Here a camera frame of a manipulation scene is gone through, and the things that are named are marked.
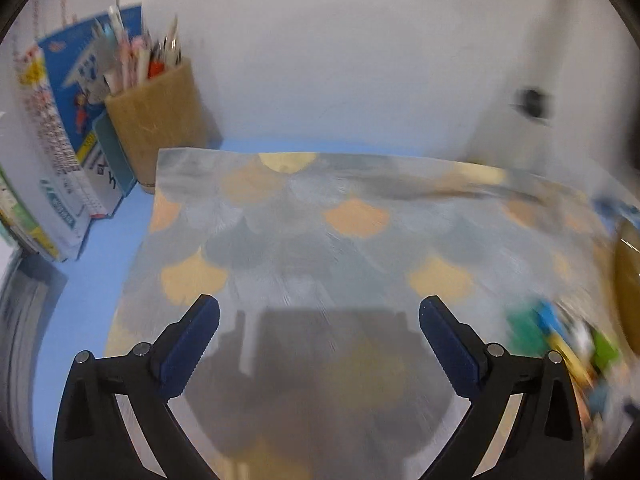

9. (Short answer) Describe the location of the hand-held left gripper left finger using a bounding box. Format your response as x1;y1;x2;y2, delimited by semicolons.
52;294;221;480

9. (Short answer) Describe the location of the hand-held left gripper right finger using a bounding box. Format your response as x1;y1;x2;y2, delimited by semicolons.
419;296;586;480

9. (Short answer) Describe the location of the brown glass bowl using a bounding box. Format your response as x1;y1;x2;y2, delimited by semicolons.
612;215;640;341

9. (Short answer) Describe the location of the green toy block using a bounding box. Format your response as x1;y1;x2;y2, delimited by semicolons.
505;305;541;346

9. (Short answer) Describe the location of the blue toy block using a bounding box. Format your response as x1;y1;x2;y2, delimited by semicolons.
535;300;571;336

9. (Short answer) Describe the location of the yellow toy block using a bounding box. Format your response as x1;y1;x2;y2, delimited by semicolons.
547;332;588;376

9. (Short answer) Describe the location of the lime green toy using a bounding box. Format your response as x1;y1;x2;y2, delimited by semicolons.
587;330;623;368

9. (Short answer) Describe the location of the grey and orange patterned mat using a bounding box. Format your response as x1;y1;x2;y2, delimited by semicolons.
102;147;640;480

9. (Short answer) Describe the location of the white paper stack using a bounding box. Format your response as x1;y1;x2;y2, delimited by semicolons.
0;255;66;411

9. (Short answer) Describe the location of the brown cylindrical pen holder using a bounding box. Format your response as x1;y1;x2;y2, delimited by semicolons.
104;57;210;195

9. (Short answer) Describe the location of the small black round fixture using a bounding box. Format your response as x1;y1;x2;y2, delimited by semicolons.
515;87;553;121

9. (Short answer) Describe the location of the bundle of pens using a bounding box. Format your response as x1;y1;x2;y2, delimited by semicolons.
92;5;183;96

